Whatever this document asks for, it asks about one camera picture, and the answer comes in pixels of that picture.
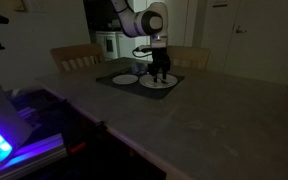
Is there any red handled clamp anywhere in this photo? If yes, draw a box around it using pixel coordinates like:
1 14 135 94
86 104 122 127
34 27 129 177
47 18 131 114
66 121 107 155

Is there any robot base with blue lights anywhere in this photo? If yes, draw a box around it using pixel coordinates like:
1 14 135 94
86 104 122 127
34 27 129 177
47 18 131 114
0 85 67 180

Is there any small white plate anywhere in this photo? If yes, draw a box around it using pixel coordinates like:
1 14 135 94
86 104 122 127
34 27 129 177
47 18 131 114
112 74 138 85

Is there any wooden chair near stove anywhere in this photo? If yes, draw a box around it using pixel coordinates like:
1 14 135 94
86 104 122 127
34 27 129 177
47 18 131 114
50 43 105 72

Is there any wooden chair near door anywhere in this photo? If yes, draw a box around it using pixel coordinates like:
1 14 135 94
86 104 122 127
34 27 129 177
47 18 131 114
167 46 210 70

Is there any black table mat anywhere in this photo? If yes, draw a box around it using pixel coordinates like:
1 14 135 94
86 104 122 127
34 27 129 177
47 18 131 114
96 68 184 100

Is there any large white plate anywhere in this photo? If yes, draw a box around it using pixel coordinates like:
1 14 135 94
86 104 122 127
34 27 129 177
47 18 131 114
139 73 178 89

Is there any white stove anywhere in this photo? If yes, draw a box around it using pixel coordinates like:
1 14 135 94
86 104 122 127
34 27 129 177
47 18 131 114
96 31 118 59

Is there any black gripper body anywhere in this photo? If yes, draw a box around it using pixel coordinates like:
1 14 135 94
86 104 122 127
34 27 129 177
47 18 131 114
148 48 171 74

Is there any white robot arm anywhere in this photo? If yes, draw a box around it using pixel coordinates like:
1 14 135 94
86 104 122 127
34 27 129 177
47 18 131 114
110 0 171 82

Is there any silver door handle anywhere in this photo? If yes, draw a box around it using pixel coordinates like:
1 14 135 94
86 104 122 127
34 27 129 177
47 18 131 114
235 26 247 34

